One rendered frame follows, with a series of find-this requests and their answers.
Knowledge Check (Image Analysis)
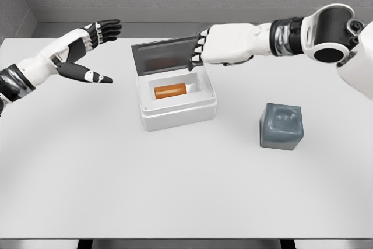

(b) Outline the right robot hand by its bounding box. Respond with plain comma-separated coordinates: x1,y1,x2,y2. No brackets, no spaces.
188,23,263,72

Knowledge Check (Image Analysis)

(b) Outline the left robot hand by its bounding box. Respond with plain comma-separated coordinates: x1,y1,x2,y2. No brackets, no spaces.
37,19,122,85

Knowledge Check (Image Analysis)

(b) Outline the grey box lid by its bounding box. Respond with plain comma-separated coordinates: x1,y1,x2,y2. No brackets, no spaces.
131,36,205,78

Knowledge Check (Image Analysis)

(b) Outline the orange cylinder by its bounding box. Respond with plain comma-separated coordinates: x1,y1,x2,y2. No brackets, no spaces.
153,83,188,100

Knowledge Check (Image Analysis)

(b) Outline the white box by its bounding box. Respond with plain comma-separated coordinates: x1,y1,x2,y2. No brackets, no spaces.
136,64,218,132

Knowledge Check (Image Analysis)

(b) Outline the grey cube container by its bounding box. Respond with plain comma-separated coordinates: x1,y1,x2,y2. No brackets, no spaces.
259,103,305,152

